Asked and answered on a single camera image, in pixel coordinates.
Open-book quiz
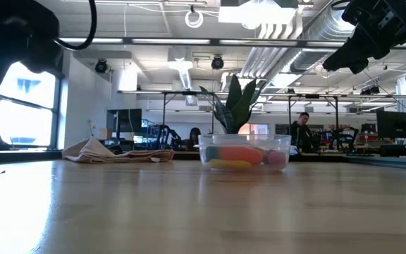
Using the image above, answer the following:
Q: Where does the snake plant in white pot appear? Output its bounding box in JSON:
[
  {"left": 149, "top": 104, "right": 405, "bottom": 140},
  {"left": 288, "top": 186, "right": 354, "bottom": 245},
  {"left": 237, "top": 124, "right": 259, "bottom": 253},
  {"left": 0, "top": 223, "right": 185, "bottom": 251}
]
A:
[{"left": 199, "top": 73, "right": 268, "bottom": 137}]

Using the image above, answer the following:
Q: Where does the black aluminium table frame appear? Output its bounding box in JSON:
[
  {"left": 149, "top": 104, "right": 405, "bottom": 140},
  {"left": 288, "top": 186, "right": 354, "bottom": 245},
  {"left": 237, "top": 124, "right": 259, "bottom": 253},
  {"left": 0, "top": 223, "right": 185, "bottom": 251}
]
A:
[{"left": 0, "top": 147, "right": 406, "bottom": 172}]

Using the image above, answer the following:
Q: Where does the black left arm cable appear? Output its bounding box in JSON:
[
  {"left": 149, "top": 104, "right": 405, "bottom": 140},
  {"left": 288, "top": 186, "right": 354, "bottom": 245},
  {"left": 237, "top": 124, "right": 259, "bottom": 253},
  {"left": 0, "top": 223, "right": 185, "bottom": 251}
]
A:
[{"left": 54, "top": 0, "right": 98, "bottom": 51}]

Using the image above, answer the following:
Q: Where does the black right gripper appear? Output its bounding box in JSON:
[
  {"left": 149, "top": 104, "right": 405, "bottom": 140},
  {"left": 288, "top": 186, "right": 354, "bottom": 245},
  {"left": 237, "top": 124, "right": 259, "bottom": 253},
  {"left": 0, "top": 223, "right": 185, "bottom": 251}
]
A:
[{"left": 322, "top": 0, "right": 406, "bottom": 75}]

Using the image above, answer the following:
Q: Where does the orange ball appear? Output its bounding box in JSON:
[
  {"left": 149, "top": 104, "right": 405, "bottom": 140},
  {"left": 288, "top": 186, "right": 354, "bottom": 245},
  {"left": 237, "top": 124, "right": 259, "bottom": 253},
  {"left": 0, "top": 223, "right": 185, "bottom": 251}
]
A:
[{"left": 216, "top": 145, "right": 264, "bottom": 166}]

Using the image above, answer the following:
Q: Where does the beige folded cloth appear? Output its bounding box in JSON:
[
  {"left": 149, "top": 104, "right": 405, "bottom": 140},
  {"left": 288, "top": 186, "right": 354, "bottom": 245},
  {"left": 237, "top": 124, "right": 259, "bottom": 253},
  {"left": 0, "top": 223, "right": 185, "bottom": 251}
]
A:
[{"left": 61, "top": 136, "right": 176, "bottom": 164}]

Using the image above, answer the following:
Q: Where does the clear plastic tupperware container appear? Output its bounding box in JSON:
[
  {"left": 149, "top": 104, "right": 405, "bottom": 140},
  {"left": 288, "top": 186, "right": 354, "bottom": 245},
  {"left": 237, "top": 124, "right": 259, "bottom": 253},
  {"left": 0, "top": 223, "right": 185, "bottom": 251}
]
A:
[{"left": 197, "top": 133, "right": 293, "bottom": 173}]

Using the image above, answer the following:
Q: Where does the silver ventilation duct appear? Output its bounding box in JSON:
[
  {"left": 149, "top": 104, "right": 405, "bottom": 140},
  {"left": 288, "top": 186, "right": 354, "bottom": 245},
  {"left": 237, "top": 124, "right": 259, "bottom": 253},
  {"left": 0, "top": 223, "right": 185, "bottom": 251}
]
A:
[{"left": 287, "top": 0, "right": 361, "bottom": 75}]

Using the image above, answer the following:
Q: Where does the small pink toy fruit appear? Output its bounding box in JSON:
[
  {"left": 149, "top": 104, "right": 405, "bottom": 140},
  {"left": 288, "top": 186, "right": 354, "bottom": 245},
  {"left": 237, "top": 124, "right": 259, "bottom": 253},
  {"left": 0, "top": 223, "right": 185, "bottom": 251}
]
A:
[{"left": 266, "top": 150, "right": 288, "bottom": 166}]

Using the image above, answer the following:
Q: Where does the yellow toy fry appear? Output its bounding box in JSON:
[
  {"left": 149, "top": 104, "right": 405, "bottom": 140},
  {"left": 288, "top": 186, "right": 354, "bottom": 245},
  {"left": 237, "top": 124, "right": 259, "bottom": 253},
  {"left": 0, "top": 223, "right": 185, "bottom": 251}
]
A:
[{"left": 208, "top": 158, "right": 253, "bottom": 170}]

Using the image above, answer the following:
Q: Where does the black overhead beam with lights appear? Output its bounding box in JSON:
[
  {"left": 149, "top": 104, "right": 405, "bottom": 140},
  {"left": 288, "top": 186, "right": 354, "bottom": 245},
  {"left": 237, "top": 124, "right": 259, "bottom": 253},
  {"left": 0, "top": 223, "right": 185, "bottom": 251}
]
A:
[{"left": 56, "top": 37, "right": 375, "bottom": 49}]

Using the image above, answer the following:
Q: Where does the white ceiling light panel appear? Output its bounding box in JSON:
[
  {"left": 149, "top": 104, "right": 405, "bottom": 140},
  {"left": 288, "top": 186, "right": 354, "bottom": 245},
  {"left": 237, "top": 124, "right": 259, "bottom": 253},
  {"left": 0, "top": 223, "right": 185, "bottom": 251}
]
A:
[{"left": 219, "top": 0, "right": 298, "bottom": 25}]

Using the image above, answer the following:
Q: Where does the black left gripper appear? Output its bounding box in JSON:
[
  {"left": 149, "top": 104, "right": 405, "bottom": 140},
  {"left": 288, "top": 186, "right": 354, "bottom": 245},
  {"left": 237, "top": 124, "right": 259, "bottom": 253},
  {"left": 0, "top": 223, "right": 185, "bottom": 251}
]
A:
[{"left": 0, "top": 0, "right": 63, "bottom": 114}]

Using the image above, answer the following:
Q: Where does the white coiled cable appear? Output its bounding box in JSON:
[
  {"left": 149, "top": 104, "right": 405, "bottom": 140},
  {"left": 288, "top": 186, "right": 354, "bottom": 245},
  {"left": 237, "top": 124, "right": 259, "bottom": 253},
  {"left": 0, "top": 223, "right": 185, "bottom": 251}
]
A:
[{"left": 184, "top": 8, "right": 205, "bottom": 30}]

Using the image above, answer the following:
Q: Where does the black monitor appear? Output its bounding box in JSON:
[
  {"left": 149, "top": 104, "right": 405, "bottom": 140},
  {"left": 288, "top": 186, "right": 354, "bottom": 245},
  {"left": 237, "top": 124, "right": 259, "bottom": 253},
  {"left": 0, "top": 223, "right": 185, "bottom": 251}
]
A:
[
  {"left": 376, "top": 110, "right": 406, "bottom": 140},
  {"left": 106, "top": 108, "right": 143, "bottom": 134}
]

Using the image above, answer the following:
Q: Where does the green toy cucumber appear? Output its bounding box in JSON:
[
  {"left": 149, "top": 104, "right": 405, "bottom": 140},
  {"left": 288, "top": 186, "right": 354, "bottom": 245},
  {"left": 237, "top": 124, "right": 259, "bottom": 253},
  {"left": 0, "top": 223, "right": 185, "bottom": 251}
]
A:
[{"left": 205, "top": 146, "right": 221, "bottom": 162}]

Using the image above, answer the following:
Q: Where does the black workbench frame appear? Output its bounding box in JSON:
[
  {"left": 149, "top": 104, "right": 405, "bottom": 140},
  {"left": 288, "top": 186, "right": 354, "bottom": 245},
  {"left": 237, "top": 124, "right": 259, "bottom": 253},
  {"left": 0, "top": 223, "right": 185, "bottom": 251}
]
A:
[
  {"left": 261, "top": 92, "right": 341, "bottom": 137},
  {"left": 116, "top": 90, "right": 216, "bottom": 135}
]

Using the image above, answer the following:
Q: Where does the black ceiling spotlight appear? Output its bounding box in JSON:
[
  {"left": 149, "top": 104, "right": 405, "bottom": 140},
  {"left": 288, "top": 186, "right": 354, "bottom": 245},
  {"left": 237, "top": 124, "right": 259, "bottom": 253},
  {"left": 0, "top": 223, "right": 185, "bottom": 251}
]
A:
[
  {"left": 211, "top": 55, "right": 225, "bottom": 71},
  {"left": 94, "top": 59, "right": 109, "bottom": 74}
]

